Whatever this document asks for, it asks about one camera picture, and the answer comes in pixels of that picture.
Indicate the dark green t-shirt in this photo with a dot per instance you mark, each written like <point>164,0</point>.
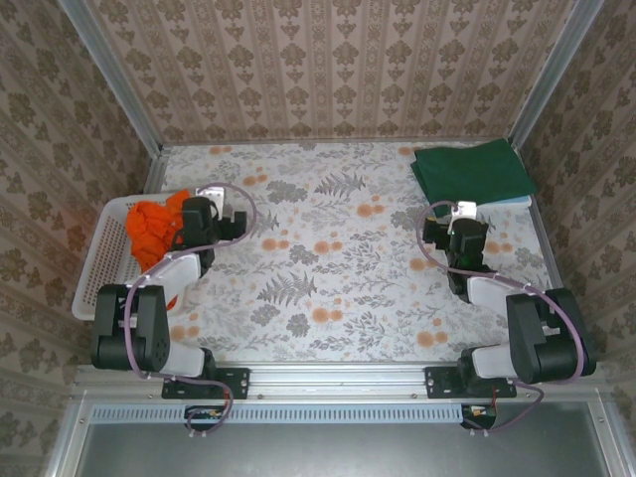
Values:
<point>467,169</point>

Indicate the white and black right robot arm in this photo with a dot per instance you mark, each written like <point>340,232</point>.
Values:
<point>492,293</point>

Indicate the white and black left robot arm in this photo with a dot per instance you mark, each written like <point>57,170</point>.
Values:
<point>174,270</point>

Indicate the orange t-shirt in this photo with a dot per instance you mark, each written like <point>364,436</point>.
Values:
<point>149,233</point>

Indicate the folded white t-shirt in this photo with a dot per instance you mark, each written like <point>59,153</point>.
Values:
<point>526,202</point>

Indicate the floral tablecloth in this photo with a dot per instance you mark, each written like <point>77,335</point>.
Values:
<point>348,273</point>

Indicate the white perforated plastic basket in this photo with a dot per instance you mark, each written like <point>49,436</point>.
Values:
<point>102,258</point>

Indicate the black controller board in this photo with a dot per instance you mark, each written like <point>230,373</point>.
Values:
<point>479,415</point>
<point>204,415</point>

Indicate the grey metal panel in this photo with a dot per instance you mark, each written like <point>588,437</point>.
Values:
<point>348,452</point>

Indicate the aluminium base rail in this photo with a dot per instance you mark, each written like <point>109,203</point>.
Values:
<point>338,382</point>

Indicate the aluminium frame post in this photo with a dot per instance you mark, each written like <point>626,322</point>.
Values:
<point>115,74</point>
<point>551,74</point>

